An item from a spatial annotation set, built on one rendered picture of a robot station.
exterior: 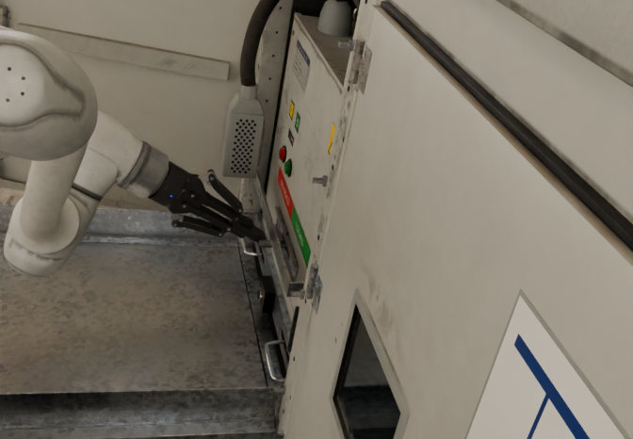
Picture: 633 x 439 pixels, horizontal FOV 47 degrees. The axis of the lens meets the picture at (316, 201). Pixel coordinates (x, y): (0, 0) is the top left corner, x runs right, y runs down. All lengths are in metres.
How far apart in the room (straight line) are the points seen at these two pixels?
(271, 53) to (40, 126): 0.94
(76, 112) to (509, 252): 0.40
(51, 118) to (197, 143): 1.05
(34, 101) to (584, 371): 0.46
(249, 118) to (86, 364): 0.55
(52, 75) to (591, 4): 0.43
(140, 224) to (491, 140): 1.22
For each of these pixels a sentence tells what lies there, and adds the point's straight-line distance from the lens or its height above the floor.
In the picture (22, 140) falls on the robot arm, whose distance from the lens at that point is 0.66.
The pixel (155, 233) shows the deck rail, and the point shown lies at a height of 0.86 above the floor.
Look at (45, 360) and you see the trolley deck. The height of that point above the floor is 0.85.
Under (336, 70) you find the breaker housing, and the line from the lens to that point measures 1.16.
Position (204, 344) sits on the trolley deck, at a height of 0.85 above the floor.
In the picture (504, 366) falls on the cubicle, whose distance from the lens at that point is 0.50.
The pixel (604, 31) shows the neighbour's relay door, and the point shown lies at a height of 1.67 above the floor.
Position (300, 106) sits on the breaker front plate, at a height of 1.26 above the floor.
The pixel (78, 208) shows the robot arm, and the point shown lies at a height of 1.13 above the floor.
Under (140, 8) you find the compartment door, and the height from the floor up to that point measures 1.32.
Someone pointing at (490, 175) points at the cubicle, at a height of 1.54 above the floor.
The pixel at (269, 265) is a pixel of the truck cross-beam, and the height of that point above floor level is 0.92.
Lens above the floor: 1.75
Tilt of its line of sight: 28 degrees down
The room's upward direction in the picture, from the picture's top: 11 degrees clockwise
